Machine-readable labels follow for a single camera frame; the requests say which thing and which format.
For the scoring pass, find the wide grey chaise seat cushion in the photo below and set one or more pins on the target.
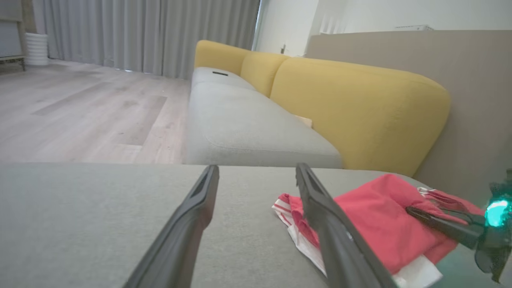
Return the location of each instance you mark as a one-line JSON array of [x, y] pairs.
[[80, 220]]

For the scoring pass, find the beige tag between cushions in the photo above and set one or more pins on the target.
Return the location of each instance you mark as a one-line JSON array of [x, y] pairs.
[[304, 121]]

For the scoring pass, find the small black remote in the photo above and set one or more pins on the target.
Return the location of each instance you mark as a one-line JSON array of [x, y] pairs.
[[220, 73]]

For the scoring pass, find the grey pleated curtain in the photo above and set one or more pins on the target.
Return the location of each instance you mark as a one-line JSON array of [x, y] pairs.
[[140, 36]]

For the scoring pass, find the beige partition panel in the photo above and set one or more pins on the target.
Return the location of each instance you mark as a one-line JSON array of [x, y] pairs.
[[472, 80]]

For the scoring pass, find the red white number 23 jersey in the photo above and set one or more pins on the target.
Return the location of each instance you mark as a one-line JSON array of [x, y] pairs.
[[376, 216]]

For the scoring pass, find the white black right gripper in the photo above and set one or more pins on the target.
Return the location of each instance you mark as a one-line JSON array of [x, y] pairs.
[[496, 236]]

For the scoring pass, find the white box device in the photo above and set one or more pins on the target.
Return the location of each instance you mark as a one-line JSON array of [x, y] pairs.
[[414, 28]]

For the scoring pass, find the white slatted shutter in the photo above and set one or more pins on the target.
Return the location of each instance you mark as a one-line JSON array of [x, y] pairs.
[[334, 24]]

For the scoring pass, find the small yellow sofa backrest cushion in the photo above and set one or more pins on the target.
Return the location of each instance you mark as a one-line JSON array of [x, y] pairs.
[[260, 72]]

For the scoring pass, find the yellow sofa end armrest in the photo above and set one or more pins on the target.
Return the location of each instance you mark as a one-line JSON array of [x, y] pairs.
[[220, 56]]

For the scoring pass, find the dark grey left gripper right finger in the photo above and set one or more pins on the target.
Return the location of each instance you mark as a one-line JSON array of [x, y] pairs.
[[344, 248]]

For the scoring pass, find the white ribbed plant pot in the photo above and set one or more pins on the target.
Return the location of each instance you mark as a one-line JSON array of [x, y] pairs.
[[36, 48]]

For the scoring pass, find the grey low television cabinet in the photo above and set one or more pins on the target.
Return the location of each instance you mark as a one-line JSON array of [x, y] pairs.
[[10, 40]]

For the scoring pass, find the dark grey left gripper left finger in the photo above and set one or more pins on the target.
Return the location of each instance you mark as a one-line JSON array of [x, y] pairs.
[[176, 248]]

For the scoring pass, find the grey sofa seat cushion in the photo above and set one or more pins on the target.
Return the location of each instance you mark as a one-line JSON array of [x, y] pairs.
[[248, 128], [204, 78]]

